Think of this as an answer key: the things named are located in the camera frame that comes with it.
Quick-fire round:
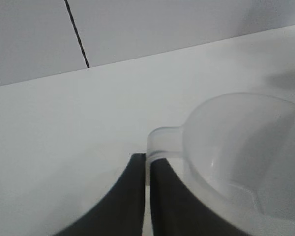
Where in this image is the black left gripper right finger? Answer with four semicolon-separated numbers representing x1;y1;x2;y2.
149;158;229;236

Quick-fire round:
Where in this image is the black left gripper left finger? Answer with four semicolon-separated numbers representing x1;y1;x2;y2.
56;152;146;236

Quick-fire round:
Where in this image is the translucent plastic measuring cup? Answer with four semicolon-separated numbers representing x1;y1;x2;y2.
147;92;295;236

